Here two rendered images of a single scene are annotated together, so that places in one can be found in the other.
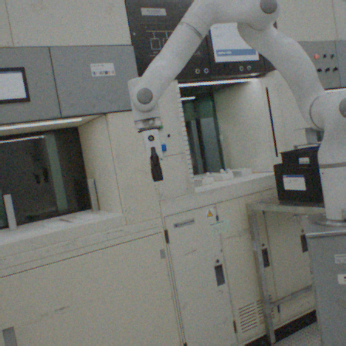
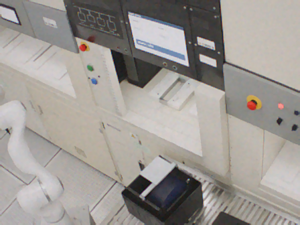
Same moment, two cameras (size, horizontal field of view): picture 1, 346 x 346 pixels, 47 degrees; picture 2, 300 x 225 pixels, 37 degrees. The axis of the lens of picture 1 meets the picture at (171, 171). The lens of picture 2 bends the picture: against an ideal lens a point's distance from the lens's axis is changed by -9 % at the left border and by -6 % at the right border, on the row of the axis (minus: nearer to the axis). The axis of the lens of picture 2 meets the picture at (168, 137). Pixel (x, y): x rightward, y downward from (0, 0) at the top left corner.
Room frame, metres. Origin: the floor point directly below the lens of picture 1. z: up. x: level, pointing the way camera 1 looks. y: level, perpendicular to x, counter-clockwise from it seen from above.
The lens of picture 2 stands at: (1.56, -1.90, 2.77)
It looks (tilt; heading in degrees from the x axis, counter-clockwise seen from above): 50 degrees down; 73
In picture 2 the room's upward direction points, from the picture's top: 11 degrees counter-clockwise
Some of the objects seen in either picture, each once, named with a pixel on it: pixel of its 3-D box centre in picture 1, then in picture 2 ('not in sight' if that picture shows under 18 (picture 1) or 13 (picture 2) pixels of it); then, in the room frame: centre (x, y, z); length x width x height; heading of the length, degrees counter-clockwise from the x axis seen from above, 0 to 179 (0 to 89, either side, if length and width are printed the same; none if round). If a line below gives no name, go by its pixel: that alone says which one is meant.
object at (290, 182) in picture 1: (317, 177); (163, 198); (1.84, -0.66, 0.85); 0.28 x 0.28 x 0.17; 24
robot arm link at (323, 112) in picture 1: (337, 129); (39, 202); (1.29, -0.55, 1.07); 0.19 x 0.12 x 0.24; 4
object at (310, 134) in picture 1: (314, 160); (161, 189); (1.84, -0.66, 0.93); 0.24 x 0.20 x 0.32; 24
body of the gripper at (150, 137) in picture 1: (151, 144); not in sight; (1.28, 0.05, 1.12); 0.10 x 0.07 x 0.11; 4
